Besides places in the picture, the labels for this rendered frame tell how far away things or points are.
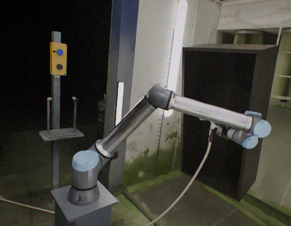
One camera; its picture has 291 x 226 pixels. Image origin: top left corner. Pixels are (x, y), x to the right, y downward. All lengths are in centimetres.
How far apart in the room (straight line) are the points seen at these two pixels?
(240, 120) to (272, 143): 178
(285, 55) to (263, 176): 134
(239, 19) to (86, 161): 239
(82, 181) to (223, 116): 86
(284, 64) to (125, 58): 166
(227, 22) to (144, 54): 126
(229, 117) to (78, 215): 96
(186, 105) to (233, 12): 205
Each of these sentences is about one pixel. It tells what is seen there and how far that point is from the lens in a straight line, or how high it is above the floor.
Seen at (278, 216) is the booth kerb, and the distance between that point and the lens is 280.
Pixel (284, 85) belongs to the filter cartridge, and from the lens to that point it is 273.
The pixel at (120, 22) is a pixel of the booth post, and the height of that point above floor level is 179.
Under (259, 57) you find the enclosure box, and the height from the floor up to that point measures 159.
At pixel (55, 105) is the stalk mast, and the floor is 101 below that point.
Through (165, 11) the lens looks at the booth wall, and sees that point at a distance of 244.
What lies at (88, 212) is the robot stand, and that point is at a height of 64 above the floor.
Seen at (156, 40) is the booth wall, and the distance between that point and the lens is 234.
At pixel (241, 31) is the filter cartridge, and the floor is 195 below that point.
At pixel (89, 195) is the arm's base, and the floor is 70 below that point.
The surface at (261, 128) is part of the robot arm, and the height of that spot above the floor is 122.
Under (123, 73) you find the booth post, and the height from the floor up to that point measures 135.
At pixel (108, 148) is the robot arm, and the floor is 92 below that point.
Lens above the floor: 149
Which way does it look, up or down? 13 degrees down
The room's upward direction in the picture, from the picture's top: 7 degrees clockwise
